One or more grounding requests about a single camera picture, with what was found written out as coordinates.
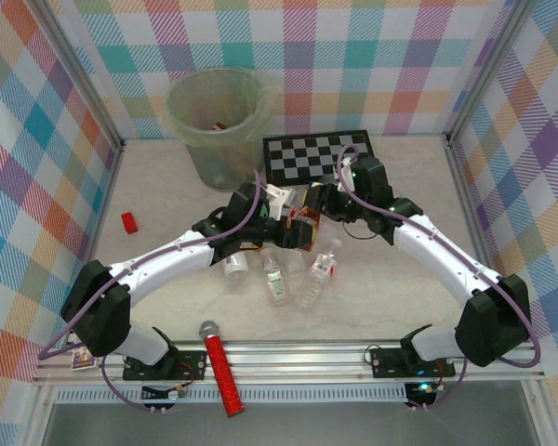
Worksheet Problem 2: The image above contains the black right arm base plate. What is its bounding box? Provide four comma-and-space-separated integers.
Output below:
369, 347, 457, 378

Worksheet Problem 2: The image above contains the clear water bottle white cap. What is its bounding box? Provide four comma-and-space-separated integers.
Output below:
297, 238, 343, 313

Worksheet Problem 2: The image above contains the black and grey chessboard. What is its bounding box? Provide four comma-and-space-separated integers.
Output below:
262, 129, 376, 187

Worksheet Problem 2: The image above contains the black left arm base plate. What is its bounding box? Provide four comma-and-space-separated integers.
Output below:
122, 348, 209, 382

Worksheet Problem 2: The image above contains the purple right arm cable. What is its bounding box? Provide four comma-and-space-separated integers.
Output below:
337, 143, 540, 413

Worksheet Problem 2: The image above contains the translucent green trash bin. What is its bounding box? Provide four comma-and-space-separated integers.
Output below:
165, 67, 283, 191

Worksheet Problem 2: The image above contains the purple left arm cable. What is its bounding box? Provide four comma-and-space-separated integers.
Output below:
37, 169, 266, 413

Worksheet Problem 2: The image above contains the aluminium mounting rail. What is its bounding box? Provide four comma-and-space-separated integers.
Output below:
31, 340, 546, 387

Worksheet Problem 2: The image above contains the small card on rail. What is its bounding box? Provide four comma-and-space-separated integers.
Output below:
70, 343, 99, 372

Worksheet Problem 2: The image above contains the red glitter microphone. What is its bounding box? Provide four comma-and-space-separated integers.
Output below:
198, 320, 246, 418

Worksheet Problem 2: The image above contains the aluminium side rail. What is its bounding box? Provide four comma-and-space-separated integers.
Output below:
445, 137, 503, 280

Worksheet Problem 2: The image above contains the orange tea bottle red label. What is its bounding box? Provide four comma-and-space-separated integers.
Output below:
286, 207, 325, 252

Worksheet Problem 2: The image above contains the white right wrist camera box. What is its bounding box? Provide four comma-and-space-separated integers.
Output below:
337, 155, 357, 192

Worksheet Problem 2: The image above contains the small clear bottle green label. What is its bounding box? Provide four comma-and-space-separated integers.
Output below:
259, 246, 293, 307

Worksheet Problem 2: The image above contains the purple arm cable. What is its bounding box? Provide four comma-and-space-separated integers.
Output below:
337, 143, 540, 413
37, 169, 266, 413

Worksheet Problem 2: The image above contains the thin black wire loop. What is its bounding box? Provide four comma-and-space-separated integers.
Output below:
339, 218, 380, 242

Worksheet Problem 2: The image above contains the aluminium frame post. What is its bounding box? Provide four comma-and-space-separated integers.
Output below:
445, 0, 538, 148
35, 0, 126, 152

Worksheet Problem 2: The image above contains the white bottle orange V label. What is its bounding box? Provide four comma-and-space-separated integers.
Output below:
221, 253, 251, 282

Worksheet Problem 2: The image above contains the translucent plastic bin liner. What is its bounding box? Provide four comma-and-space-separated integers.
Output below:
165, 67, 283, 140

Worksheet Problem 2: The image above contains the slotted grey cable duct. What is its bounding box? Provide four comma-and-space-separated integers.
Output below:
54, 387, 408, 404

